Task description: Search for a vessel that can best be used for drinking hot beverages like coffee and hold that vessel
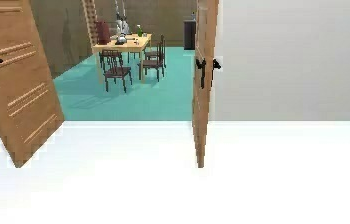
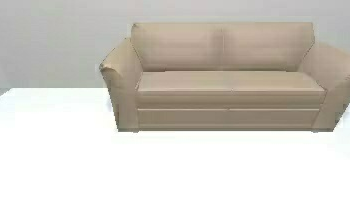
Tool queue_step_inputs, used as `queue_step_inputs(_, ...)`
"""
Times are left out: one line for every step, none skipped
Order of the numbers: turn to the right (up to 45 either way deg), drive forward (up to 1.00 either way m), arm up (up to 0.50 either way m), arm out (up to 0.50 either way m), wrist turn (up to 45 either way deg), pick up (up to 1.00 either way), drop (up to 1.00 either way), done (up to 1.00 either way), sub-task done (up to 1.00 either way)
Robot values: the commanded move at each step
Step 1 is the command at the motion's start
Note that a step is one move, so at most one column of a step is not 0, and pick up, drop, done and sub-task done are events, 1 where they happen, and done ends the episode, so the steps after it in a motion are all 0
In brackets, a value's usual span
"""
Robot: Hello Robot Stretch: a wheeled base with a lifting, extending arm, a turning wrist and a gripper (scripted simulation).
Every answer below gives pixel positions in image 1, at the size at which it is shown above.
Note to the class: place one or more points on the brown wooden room door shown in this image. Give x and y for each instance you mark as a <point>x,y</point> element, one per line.
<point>14,83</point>
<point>203,83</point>

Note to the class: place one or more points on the dark brown wooden chair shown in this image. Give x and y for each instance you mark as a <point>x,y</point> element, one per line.
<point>156,52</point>
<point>109,55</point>
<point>118,71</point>
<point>153,62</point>

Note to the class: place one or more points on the dark cabinet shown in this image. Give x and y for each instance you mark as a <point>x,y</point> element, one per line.
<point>189,34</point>

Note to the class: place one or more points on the light wooden dining table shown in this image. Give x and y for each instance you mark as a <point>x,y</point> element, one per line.
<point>134,44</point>

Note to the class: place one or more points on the green bottle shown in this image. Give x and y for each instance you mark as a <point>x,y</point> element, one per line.
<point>139,31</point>

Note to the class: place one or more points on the grey kettle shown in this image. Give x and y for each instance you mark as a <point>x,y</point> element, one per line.
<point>120,39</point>

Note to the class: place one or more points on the dark red box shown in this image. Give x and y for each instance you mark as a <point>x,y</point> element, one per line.
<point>102,32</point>

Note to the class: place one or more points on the light wooden ladder shelf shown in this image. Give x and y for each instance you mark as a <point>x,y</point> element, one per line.
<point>90,20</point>

